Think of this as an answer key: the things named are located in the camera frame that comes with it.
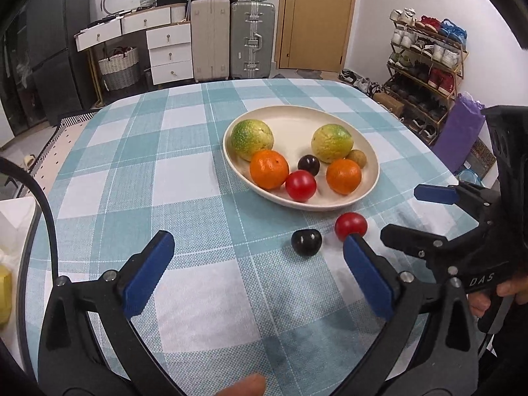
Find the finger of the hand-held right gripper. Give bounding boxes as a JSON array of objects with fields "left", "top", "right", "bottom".
[
  {"left": 380, "top": 223, "right": 481, "bottom": 271},
  {"left": 413, "top": 183, "right": 502, "bottom": 217}
]

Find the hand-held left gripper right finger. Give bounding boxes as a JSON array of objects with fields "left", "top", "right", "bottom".
[{"left": 342, "top": 234, "right": 480, "bottom": 396}]

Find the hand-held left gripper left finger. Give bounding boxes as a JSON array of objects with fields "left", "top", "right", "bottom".
[{"left": 38, "top": 231, "right": 184, "bottom": 396}]

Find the red tomato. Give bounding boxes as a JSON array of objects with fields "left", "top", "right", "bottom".
[
  {"left": 334, "top": 212, "right": 369, "bottom": 242},
  {"left": 285, "top": 170, "right": 318, "bottom": 203}
]

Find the dark plum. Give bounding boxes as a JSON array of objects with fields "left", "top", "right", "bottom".
[
  {"left": 297, "top": 154, "right": 321, "bottom": 177},
  {"left": 291, "top": 228, "right": 323, "bottom": 257}
]

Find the small orange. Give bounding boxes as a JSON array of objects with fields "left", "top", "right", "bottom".
[{"left": 326, "top": 158, "right": 363, "bottom": 196}]

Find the yellow bumpy citrus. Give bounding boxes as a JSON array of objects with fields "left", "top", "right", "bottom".
[{"left": 311, "top": 124, "right": 354, "bottom": 164}]

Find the large orange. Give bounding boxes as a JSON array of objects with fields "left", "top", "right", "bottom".
[{"left": 249, "top": 149, "right": 290, "bottom": 191}]

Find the cream oval plate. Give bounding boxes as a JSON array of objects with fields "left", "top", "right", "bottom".
[{"left": 223, "top": 106, "right": 380, "bottom": 212}]

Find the green bumpy citrus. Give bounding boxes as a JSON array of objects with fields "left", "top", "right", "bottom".
[{"left": 230, "top": 119, "right": 275, "bottom": 162}]

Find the person's right hand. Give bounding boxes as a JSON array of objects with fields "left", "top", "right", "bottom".
[{"left": 468, "top": 277, "right": 528, "bottom": 319}]

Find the person's left hand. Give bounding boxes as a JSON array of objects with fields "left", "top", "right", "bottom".
[{"left": 214, "top": 373, "right": 267, "bottom": 396}]

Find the purple bag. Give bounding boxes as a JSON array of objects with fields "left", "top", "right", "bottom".
[{"left": 431, "top": 92, "right": 487, "bottom": 175}]

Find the small brown round fruit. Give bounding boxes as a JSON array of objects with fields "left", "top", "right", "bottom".
[{"left": 346, "top": 149, "right": 367, "bottom": 170}]

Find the cardboard box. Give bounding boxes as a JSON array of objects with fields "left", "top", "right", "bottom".
[{"left": 372, "top": 92, "right": 407, "bottom": 118}]

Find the teal checkered tablecloth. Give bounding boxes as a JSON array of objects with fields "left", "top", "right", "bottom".
[{"left": 16, "top": 78, "right": 471, "bottom": 396}]

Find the shoe rack with shoes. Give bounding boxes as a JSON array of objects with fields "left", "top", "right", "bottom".
[{"left": 385, "top": 7, "right": 470, "bottom": 146}]

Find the pile of shoes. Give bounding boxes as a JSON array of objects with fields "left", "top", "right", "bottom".
[{"left": 338, "top": 69, "right": 386, "bottom": 97}]

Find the black and white rug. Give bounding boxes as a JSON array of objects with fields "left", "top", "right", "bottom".
[{"left": 25, "top": 111, "right": 100, "bottom": 182}]

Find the woven laundry basket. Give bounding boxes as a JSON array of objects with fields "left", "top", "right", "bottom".
[{"left": 98, "top": 46, "right": 141, "bottom": 92}]

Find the wooden door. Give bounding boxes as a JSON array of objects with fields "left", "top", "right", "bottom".
[{"left": 276, "top": 0, "right": 359, "bottom": 73}]

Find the white drawer cabinet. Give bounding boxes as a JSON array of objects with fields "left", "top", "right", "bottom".
[{"left": 146, "top": 22, "right": 194, "bottom": 86}]

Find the silver suitcase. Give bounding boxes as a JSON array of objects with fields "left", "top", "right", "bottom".
[{"left": 229, "top": 1, "right": 276, "bottom": 80}]

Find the beige suitcase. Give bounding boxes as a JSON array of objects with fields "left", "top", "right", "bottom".
[{"left": 190, "top": 0, "right": 232, "bottom": 83}]

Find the dark grey refrigerator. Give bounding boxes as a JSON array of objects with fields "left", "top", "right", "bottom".
[{"left": 0, "top": 0, "right": 97, "bottom": 137}]

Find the white desk with drawers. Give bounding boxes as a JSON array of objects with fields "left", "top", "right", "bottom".
[{"left": 74, "top": 3, "right": 191, "bottom": 106}]

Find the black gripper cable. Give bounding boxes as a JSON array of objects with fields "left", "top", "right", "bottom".
[{"left": 0, "top": 157, "right": 58, "bottom": 380}]

